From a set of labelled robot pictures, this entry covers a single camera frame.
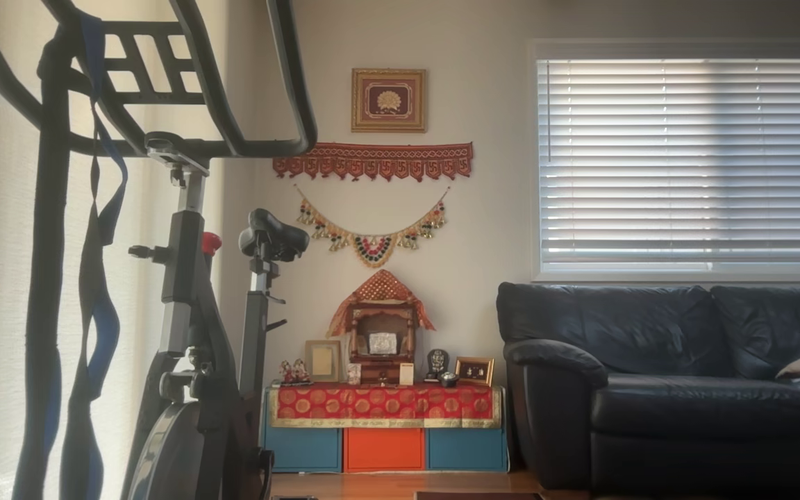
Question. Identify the beaded gold garland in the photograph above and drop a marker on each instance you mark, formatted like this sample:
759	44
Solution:
372	250

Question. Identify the wooden shrine with canopy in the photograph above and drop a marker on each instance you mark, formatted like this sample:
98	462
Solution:
380	319

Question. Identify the dark idol statue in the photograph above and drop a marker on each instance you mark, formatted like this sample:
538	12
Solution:
437	362

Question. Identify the small white card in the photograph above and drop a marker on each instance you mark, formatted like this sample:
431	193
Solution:
406	374

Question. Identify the small black bowl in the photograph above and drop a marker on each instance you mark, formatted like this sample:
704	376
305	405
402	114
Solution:
448	380

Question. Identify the red and gold cloth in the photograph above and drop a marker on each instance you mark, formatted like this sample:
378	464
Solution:
382	404

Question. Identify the pair of small figurines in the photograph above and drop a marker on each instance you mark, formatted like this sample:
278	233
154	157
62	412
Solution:
294	373

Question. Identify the blue storage bin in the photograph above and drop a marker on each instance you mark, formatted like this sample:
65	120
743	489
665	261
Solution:
467	450

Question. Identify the black exercise bike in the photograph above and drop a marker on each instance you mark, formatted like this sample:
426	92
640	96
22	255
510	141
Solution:
185	278

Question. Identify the dark rug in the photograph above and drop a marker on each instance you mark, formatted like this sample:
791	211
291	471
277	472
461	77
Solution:
476	496

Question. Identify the black leather sofa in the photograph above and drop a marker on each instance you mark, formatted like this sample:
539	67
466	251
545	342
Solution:
650	333

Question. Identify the white window blinds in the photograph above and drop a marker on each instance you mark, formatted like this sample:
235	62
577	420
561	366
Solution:
685	173

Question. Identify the red embroidered wall hanging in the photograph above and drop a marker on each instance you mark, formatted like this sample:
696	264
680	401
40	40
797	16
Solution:
372	161

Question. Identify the pale picture frame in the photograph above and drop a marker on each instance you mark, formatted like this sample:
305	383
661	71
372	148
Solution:
322	361

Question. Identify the small gold picture frame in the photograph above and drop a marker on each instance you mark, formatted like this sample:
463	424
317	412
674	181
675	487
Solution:
474	371

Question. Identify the gold framed wall picture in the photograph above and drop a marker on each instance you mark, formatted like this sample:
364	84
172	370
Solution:
389	101

